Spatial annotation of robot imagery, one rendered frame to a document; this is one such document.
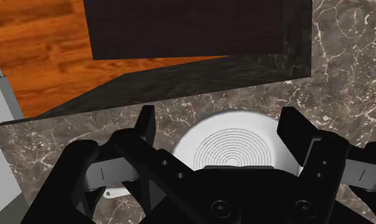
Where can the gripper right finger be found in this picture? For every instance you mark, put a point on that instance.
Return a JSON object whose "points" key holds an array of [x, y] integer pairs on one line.
{"points": [[327, 155]]}

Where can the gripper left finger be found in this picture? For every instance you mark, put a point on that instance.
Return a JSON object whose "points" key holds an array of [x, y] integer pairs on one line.
{"points": [[138, 155]]}

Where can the white frying pan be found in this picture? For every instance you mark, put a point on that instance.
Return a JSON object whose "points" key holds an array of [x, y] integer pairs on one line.
{"points": [[234, 124]]}

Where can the dark robot stand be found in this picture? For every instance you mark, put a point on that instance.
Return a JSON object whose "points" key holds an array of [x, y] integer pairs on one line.
{"points": [[187, 28]]}

